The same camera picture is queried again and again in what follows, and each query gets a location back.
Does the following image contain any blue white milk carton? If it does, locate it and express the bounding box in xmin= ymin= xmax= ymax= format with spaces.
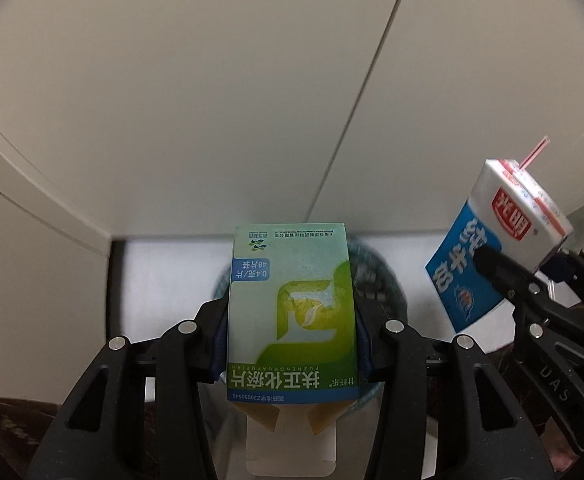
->
xmin=426 ymin=136 xmax=573 ymax=333

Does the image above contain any green medicine box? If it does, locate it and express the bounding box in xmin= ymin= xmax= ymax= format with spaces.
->
xmin=226 ymin=223 xmax=359 ymax=478

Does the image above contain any teal mesh trash basket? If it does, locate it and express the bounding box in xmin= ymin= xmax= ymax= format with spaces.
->
xmin=213 ymin=236 xmax=408 ymax=416

